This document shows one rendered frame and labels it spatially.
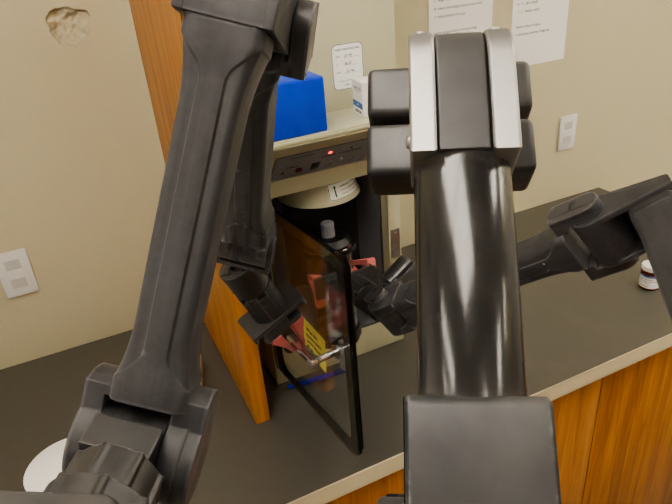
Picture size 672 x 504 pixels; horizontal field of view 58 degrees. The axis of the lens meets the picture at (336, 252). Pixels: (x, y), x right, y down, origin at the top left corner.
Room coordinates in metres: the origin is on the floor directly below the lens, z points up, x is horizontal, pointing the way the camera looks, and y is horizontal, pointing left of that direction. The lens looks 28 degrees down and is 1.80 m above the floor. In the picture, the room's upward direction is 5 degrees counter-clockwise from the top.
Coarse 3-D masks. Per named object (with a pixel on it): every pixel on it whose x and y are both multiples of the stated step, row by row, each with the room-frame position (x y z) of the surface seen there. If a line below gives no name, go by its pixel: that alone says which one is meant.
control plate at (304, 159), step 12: (348, 144) 1.01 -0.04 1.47; (360, 144) 1.03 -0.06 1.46; (288, 156) 0.96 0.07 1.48; (300, 156) 0.98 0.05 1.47; (312, 156) 0.99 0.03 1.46; (324, 156) 1.01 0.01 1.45; (336, 156) 1.03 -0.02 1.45; (348, 156) 1.05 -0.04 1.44; (360, 156) 1.07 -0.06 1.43; (276, 168) 0.98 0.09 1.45; (288, 168) 1.00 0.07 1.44; (324, 168) 1.05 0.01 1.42
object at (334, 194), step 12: (348, 180) 1.15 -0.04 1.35; (300, 192) 1.12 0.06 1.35; (312, 192) 1.11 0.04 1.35; (324, 192) 1.11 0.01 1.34; (336, 192) 1.12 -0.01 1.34; (348, 192) 1.13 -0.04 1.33; (288, 204) 1.13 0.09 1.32; (300, 204) 1.11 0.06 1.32; (312, 204) 1.10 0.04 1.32; (324, 204) 1.10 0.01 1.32; (336, 204) 1.11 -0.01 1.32
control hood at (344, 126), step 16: (336, 112) 1.09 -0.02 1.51; (352, 112) 1.08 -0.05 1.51; (336, 128) 0.99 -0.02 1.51; (352, 128) 0.99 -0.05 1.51; (368, 128) 1.00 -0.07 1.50; (288, 144) 0.94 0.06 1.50; (304, 144) 0.95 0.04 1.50; (320, 144) 0.97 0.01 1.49; (336, 144) 1.00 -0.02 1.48; (272, 160) 0.95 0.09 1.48
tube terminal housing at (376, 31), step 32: (320, 0) 1.10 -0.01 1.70; (352, 0) 1.12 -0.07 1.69; (384, 0) 1.14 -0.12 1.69; (320, 32) 1.09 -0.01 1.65; (352, 32) 1.12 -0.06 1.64; (384, 32) 1.14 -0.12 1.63; (320, 64) 1.09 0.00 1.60; (384, 64) 1.14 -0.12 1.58; (352, 96) 1.11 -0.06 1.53; (288, 192) 1.06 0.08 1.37; (384, 224) 1.17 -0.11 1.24; (384, 256) 1.17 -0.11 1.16
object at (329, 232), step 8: (320, 224) 1.09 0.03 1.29; (328, 224) 1.08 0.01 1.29; (320, 232) 1.11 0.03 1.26; (328, 232) 1.08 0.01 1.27; (336, 232) 1.11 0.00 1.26; (344, 232) 1.10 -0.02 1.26; (328, 240) 1.07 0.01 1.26; (336, 240) 1.06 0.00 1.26; (344, 240) 1.07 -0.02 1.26; (336, 248) 1.05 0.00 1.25
